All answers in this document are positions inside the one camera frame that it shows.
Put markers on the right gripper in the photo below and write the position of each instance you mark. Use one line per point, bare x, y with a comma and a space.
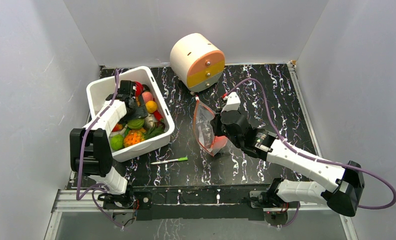
218, 125

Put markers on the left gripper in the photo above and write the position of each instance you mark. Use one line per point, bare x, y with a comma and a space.
140, 112

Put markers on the toy watermelon slice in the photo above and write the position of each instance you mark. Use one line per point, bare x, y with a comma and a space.
218, 144

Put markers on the green toy cabbage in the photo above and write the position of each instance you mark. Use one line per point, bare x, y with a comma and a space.
136, 124

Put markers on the toy orange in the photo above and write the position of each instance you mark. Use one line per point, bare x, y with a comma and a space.
151, 106

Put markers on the clear zip top bag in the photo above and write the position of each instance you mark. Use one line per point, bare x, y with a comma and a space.
202, 128

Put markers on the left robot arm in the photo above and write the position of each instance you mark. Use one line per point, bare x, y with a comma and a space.
90, 150

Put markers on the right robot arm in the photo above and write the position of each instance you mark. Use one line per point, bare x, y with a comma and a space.
338, 187

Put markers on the toy peach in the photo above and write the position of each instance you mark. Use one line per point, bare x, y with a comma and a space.
147, 96

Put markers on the red toy apple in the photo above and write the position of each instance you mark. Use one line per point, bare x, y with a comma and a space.
139, 89

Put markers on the red toy chili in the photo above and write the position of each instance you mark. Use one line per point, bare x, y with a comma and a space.
158, 116

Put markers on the toy strawberry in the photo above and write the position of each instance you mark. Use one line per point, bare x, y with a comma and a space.
118, 127

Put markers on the toy pineapple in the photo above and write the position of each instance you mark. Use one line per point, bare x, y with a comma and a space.
134, 137

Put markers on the green toy lime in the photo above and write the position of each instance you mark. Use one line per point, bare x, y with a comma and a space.
117, 142

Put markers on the white plastic bin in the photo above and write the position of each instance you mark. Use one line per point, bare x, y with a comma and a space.
97, 94

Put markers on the round mini drawer cabinet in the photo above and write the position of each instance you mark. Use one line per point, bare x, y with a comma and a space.
197, 62

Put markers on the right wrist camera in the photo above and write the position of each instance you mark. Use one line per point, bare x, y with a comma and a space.
232, 102

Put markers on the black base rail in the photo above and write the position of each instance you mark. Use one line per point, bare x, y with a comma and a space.
227, 201

